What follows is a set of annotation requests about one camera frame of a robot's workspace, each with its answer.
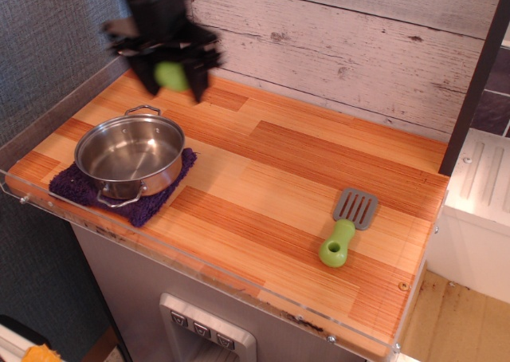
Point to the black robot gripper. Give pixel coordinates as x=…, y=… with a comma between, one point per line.
x=164, y=24

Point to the green toy pear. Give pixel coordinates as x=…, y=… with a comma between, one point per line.
x=171, y=75

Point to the stainless steel pot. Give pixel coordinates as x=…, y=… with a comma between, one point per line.
x=139, y=153

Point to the purple knitted cloth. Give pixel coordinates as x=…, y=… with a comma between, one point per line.
x=74, y=185

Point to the clear acrylic edge guard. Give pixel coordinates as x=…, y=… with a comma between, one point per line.
x=252, y=213

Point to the grey toy fridge cabinet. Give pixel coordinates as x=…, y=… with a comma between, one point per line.
x=132, y=284

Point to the silver dispenser button panel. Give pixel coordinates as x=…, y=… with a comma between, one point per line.
x=197, y=335

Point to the orange and black object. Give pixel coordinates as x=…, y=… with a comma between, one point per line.
x=40, y=353

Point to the white toy sink unit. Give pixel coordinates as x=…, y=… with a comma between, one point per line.
x=470, y=241

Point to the grey spatula green handle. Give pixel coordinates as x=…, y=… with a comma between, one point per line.
x=354, y=211

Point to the dark right frame post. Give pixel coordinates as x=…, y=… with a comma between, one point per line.
x=476, y=87

